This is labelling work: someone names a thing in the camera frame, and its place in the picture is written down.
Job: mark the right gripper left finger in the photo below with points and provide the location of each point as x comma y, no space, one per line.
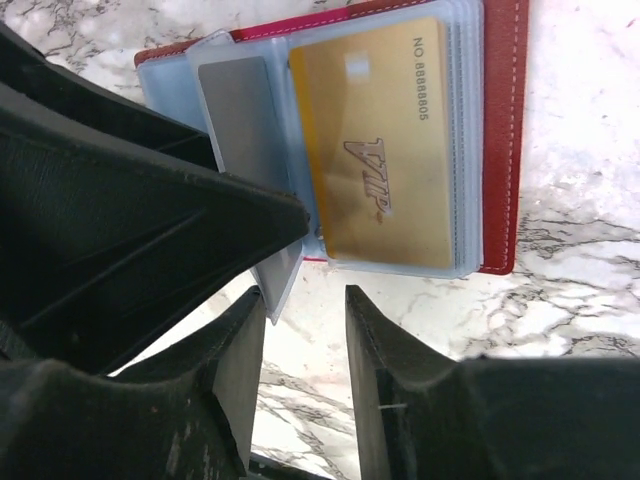
184,413

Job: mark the gold credit card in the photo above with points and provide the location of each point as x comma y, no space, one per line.
375,117

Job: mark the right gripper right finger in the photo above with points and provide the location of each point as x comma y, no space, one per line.
422,415

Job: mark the credit card with magnetic stripe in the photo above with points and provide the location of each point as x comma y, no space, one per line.
244,127

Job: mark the red leather card holder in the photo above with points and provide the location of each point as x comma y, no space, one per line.
486,53

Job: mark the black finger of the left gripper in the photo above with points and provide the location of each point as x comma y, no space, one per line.
115,222

